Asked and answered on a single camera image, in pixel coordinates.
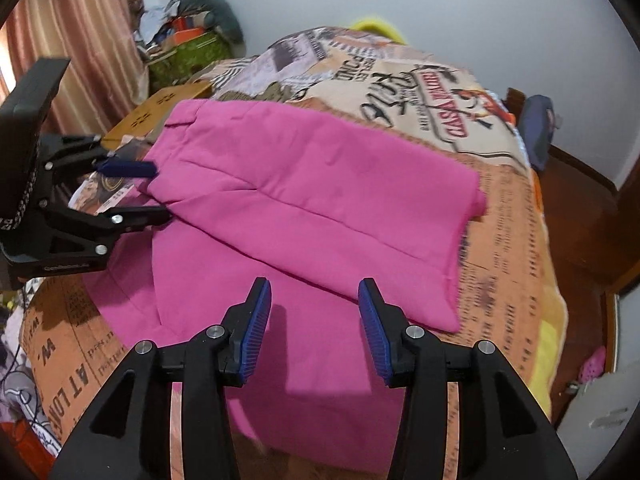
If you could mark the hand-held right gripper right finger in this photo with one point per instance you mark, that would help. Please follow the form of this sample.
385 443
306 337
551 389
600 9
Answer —
374 321

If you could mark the yellow plastic basin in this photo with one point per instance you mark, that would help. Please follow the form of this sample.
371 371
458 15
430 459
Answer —
376 27

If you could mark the pink slipper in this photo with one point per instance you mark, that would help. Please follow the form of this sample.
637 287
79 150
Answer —
592 362

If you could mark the striped curtain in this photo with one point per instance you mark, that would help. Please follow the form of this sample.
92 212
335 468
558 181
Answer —
75 45

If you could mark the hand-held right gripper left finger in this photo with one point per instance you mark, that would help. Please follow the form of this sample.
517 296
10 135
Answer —
256 321

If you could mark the wooden bed frame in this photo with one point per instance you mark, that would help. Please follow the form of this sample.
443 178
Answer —
575 200

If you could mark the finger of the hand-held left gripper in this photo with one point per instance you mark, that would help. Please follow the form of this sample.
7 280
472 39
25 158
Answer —
131 167
145 216

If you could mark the printed blanket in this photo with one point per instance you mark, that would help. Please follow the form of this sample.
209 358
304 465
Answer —
505 240

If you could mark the pile of clothes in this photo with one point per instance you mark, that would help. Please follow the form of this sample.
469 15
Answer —
192 35

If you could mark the pink pants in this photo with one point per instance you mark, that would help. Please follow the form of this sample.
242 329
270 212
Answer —
320 220

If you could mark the dark blue cloth on chair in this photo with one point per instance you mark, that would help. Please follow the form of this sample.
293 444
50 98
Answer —
539 130

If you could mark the patterned grey cloth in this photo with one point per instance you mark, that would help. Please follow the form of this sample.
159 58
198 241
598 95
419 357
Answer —
20 400

